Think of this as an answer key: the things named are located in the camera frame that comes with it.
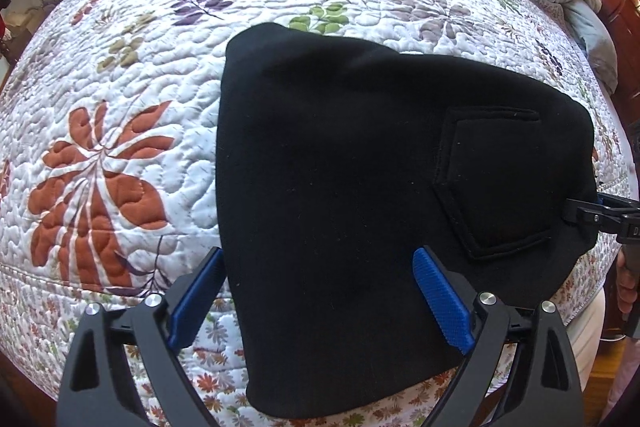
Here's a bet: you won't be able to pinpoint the wooden headboard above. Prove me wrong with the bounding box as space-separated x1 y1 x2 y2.
598 0 639 124

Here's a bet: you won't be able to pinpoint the black pants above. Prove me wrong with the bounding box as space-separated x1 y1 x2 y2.
216 23 598 419

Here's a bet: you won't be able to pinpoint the floral quilted bedspread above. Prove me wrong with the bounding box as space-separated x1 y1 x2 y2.
1 0 637 426

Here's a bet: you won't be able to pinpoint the right hand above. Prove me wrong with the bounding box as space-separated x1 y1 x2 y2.
616 249 638 314

